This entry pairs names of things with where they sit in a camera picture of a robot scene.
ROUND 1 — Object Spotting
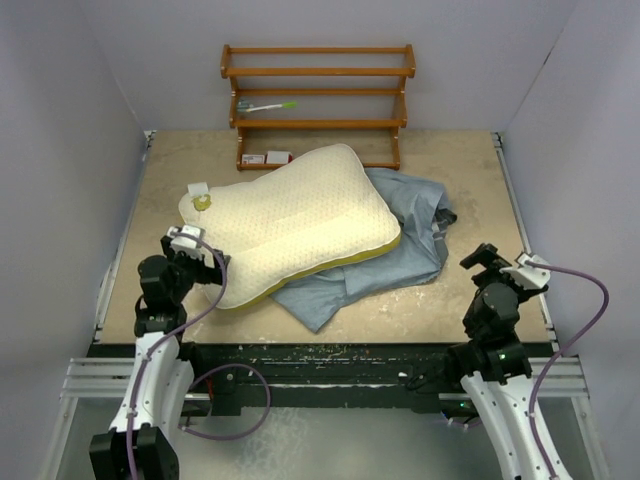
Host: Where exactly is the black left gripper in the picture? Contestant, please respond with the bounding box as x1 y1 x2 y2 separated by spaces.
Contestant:
159 237 227 304

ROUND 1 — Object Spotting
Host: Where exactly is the grey striped pillowcase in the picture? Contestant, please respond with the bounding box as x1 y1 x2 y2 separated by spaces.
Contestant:
271 168 457 333

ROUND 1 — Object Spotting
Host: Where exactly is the cream yellow pillow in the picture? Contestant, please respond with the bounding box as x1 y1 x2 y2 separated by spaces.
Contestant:
178 144 382 310

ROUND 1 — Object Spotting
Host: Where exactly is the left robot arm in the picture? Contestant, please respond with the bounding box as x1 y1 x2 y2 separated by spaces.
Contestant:
89 225 229 479

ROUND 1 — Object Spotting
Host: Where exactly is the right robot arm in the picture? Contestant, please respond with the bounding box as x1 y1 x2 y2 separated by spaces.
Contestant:
444 243 571 479

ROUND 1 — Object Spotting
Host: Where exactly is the red white card box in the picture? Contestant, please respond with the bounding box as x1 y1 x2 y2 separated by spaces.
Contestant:
241 154 265 165

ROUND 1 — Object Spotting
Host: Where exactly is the red white small box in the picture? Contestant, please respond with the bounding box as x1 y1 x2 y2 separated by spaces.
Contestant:
265 150 293 165

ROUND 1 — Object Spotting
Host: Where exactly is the green white pen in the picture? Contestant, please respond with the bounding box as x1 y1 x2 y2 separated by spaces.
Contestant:
236 101 297 113

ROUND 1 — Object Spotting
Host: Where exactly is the wooden shelf rack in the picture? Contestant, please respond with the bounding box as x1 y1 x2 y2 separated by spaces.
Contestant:
219 44 416 170

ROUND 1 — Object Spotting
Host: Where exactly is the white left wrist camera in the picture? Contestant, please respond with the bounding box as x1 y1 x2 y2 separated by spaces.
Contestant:
166 225 205 260

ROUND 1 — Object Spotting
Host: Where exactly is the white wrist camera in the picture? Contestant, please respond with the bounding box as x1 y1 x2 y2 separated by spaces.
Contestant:
166 225 205 260
500 252 550 290

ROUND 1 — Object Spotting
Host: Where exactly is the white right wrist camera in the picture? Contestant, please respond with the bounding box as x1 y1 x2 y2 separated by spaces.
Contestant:
500 252 550 290

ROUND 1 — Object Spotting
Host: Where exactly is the aluminium table edge rail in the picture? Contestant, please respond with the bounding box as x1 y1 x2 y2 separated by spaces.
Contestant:
491 132 559 351

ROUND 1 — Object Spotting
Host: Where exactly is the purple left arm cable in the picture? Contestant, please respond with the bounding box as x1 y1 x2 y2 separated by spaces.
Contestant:
124 232 230 480

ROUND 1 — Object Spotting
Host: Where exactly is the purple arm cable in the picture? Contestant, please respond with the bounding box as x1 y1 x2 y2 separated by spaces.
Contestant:
524 258 611 480
124 232 230 480

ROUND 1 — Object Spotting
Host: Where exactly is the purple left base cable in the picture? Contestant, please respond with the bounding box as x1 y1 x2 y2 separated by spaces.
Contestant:
179 363 273 442

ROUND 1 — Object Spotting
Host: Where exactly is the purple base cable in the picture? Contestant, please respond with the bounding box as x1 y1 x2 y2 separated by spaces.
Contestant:
179 363 273 442
446 414 484 432

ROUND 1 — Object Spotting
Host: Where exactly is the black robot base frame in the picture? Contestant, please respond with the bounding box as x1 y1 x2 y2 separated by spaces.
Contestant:
180 342 476 419

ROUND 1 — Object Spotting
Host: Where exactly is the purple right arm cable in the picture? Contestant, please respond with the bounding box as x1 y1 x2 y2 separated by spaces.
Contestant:
524 258 611 480

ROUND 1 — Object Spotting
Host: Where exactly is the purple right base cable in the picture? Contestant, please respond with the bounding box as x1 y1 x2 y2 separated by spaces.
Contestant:
446 414 484 432

